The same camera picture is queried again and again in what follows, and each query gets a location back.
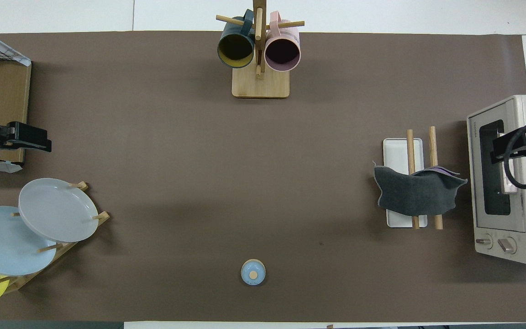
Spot wooden plate rack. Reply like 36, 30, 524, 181
0, 181, 110, 294

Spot white towel rack wooden bars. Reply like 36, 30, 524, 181
383, 127, 443, 230

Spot wooden shelf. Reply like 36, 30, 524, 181
0, 36, 32, 165

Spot pink mug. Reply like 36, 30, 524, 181
264, 11, 301, 72

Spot grey plate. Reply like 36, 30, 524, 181
18, 178, 100, 243

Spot brown table mat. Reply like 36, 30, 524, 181
0, 31, 526, 323

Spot wooden mug tree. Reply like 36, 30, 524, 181
216, 0, 305, 99

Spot light blue plate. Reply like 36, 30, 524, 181
0, 206, 57, 276

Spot purple and grey towel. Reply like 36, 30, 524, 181
373, 161, 468, 217

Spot dark teal mug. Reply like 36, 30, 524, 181
217, 9, 255, 69

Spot blue service bell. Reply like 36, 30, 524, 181
241, 259, 266, 286

